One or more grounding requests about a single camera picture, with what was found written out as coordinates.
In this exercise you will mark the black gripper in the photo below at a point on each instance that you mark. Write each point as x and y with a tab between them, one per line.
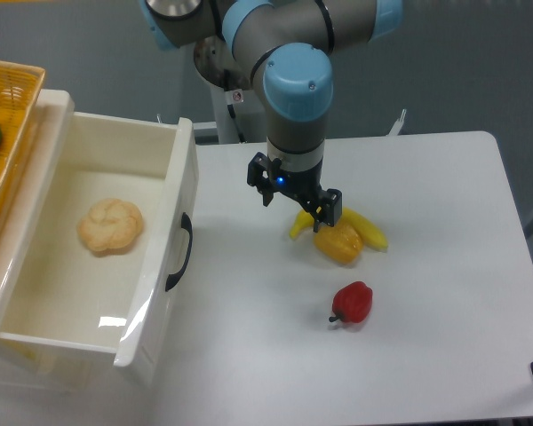
268	178

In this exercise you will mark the white top drawer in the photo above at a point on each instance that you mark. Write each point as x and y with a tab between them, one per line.
67	301

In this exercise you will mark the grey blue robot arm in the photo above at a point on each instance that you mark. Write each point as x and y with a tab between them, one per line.
284	53

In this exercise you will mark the white drawer cabinet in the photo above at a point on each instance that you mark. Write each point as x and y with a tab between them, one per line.
53	112

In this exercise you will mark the yellow bell pepper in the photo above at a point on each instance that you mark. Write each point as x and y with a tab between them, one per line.
340	243

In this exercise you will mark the yellow banana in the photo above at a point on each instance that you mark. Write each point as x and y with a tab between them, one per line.
370	234

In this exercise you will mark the red bell pepper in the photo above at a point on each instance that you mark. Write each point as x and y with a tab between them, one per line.
352	304

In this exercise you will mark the round bread roll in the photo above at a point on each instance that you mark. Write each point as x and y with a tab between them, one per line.
110	224

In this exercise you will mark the yellow wicker basket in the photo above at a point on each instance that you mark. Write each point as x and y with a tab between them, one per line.
20	86

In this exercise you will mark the black top drawer handle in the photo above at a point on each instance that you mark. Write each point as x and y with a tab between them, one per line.
185	251

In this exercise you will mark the white table bracket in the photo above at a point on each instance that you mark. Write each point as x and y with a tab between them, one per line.
397	127

